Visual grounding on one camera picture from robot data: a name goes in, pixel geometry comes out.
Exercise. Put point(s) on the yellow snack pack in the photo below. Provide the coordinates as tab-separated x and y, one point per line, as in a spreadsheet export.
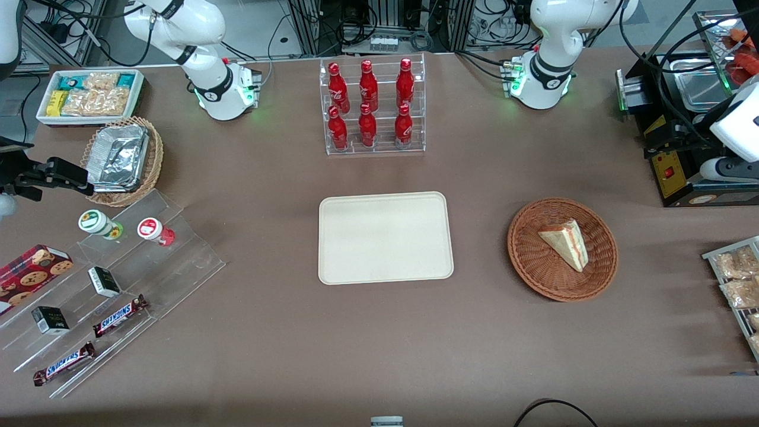
56	102

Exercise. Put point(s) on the triangle sandwich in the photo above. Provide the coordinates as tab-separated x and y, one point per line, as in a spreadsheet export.
566	243

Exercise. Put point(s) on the white plastic snack bin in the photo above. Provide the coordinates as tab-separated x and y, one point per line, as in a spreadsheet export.
137	95

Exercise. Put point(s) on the clear bag of crackers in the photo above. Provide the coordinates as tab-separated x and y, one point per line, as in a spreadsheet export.
98	102
101	82

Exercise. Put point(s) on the beige plastic tray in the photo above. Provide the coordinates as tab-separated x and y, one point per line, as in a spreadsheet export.
385	237

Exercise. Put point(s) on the light wicker basket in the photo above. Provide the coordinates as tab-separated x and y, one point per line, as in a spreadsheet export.
153	163

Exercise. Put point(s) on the red lid white cup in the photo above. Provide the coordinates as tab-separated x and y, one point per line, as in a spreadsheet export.
151	229

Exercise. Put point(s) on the teal snack pack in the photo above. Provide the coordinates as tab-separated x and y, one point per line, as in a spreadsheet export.
126	80
71	82

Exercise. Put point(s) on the red cola bottle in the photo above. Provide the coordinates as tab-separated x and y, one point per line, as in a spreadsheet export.
405	86
337	131
337	89
367	129
368	88
403	129

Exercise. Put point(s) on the clear acrylic stepped display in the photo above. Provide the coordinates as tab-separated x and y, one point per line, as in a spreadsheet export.
178	267

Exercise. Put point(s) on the clear bag of snacks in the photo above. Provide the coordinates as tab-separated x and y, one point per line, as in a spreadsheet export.
755	344
735	264
741	293
754	321

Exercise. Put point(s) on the small black box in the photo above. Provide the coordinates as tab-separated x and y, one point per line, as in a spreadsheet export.
50	320
104	281

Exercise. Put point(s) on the red cookie box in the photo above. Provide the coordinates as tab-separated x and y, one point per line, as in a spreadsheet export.
29	279

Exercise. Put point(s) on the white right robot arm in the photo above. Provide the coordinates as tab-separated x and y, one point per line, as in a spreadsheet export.
209	89

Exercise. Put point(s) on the small grey device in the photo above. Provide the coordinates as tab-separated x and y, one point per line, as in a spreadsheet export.
386	421

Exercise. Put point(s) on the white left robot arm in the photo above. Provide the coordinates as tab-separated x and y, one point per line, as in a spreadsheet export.
542	77

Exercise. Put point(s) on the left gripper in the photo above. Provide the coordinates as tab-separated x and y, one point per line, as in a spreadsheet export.
686	126

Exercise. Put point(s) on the white power strip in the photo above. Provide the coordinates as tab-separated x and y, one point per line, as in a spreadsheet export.
383	43

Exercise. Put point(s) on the Snickers chocolate bar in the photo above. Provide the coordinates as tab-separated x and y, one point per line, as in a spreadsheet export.
64	363
118	316

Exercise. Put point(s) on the green lid white cup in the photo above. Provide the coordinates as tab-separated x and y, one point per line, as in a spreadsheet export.
95	222

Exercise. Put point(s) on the stack of foil containers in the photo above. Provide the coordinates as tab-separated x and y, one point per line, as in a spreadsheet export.
118	159

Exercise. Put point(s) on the clear acrylic bottle rack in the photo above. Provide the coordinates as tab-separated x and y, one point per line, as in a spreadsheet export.
382	101

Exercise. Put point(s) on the brown wicker basket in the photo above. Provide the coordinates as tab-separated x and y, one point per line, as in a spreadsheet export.
533	261

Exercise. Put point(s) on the black food warmer machine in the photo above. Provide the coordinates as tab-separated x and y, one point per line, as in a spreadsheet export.
682	190

